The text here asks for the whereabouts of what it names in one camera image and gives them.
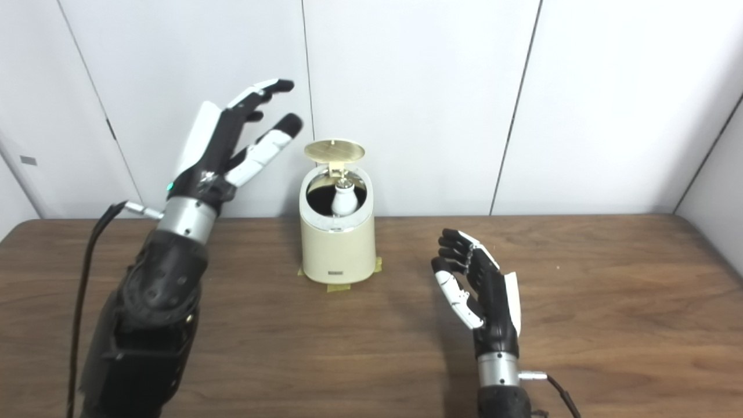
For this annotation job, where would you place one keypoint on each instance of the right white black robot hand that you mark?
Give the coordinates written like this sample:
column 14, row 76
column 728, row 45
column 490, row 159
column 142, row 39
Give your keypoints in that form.
column 493, row 307

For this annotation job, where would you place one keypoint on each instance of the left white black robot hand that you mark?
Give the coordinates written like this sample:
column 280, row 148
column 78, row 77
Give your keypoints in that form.
column 209, row 157

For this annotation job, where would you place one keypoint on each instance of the round cream bin lid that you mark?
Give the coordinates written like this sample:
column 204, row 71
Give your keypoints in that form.
column 334, row 150

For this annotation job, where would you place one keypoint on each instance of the small white plastic bottle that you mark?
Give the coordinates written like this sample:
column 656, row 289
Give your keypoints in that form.
column 343, row 200

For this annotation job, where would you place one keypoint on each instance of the cream-colored bin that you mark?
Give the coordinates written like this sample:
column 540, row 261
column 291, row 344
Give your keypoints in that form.
column 336, row 249

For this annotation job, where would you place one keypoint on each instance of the small grey wall label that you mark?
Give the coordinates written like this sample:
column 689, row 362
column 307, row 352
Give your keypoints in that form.
column 28, row 160

